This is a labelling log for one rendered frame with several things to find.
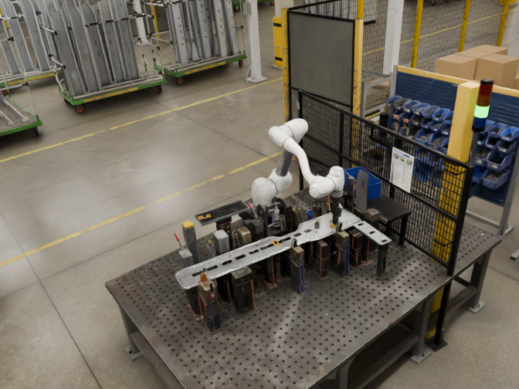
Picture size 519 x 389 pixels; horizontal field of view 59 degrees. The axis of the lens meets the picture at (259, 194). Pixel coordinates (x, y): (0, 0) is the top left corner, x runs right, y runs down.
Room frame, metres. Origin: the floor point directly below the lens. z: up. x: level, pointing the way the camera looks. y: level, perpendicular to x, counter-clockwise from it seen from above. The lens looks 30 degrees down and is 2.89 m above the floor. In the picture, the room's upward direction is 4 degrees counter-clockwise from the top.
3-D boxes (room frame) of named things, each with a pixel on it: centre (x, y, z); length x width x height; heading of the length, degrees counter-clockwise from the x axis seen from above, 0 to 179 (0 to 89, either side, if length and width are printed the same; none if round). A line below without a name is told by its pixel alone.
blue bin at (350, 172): (3.13, -0.80, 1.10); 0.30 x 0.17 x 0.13; 18
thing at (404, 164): (2.93, -1.04, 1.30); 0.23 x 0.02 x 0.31; 27
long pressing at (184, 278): (2.54, -0.07, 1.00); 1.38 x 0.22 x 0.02; 117
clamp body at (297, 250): (2.43, -0.22, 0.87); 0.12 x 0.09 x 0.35; 27
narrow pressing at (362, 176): (2.88, -0.74, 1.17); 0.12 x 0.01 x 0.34; 27
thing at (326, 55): (5.38, -0.81, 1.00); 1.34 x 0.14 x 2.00; 36
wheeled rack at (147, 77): (9.20, 2.78, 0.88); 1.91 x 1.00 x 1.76; 123
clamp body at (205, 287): (2.12, 0.35, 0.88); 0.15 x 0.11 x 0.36; 27
